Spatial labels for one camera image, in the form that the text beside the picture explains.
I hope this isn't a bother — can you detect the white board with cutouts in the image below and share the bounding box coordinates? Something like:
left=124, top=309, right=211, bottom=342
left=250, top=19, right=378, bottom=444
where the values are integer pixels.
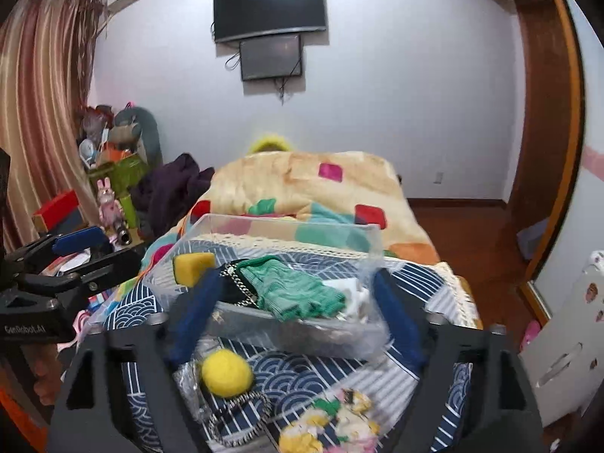
left=518, top=250, right=604, bottom=428

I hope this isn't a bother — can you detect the white cloth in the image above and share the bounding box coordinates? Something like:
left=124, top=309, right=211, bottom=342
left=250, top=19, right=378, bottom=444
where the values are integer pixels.
left=325, top=277, right=373, bottom=324

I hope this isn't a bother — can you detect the striped brown curtain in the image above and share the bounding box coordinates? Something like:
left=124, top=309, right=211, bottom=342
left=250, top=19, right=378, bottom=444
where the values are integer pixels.
left=0, top=0, right=108, bottom=252

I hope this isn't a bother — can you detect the yellow felt ball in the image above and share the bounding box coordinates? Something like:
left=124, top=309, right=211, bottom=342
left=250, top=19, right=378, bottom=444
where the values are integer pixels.
left=200, top=350, right=254, bottom=397

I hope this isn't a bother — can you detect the clear plastic storage box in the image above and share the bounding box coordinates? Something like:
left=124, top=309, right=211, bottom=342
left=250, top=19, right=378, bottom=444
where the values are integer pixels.
left=142, top=214, right=393, bottom=360

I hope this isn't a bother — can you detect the black wall television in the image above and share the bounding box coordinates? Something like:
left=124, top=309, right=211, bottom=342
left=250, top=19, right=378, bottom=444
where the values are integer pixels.
left=213, top=0, right=328, bottom=43

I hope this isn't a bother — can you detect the grey plush toy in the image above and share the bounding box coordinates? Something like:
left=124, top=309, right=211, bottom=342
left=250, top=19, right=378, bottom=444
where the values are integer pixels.
left=112, top=106, right=164, bottom=167

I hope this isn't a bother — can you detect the blue wave patterned cloth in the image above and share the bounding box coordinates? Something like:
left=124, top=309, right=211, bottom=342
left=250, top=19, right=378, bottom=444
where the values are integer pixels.
left=101, top=233, right=483, bottom=453

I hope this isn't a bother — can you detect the red box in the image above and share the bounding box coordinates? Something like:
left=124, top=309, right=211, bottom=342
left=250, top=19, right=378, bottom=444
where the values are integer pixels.
left=32, top=190, right=82, bottom=233

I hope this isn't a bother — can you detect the yellow plush toy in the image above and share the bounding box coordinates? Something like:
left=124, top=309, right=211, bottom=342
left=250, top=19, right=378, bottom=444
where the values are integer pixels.
left=248, top=135, right=294, bottom=154

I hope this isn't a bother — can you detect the pink plastic item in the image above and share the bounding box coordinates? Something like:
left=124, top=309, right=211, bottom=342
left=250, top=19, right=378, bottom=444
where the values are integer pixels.
left=519, top=320, right=541, bottom=353

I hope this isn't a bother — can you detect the wooden wardrobe frame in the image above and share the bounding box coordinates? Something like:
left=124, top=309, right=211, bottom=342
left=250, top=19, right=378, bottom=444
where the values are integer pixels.
left=449, top=0, right=587, bottom=296

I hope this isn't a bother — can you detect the small grey wall monitor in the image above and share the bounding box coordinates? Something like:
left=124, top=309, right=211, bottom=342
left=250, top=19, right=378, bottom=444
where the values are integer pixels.
left=239, top=34, right=303, bottom=82

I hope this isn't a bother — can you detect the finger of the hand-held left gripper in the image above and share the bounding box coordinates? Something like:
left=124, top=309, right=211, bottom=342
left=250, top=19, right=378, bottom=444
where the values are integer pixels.
left=5, top=225, right=114, bottom=272
left=16, top=247, right=143, bottom=304

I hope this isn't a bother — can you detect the green knitted cloth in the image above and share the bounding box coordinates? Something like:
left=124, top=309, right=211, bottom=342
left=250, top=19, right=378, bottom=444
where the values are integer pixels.
left=233, top=256, right=348, bottom=323

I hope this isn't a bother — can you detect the pink bunny toy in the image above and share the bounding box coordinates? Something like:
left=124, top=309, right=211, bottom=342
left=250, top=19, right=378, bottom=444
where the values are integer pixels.
left=97, top=178, right=125, bottom=235

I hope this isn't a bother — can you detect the dark purple cloth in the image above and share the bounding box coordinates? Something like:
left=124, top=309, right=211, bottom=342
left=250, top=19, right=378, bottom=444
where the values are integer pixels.
left=129, top=152, right=216, bottom=242

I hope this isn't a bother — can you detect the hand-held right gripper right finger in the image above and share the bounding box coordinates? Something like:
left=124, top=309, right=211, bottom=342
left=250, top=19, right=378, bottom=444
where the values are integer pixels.
left=372, top=270, right=552, bottom=453

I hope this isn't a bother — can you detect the yellow sponge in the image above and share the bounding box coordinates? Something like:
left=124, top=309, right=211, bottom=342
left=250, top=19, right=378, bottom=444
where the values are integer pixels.
left=173, top=252, right=216, bottom=288

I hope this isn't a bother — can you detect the floral patterned cloth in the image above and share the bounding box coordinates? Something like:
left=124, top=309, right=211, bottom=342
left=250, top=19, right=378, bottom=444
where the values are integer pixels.
left=278, top=387, right=381, bottom=453

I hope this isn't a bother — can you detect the black bag with chain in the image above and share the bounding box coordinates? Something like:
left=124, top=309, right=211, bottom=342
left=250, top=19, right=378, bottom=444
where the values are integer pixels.
left=214, top=262, right=265, bottom=311

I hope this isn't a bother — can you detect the green cardboard box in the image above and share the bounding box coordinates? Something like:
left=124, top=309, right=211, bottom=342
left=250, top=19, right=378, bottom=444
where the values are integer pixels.
left=87, top=153, right=151, bottom=228

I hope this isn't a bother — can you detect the beige blanket with coloured squares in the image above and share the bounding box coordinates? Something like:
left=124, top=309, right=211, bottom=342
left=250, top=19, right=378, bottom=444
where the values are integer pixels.
left=142, top=151, right=443, bottom=271

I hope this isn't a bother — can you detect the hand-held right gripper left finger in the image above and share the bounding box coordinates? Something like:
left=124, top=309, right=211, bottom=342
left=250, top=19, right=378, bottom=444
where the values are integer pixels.
left=47, top=270, right=226, bottom=453

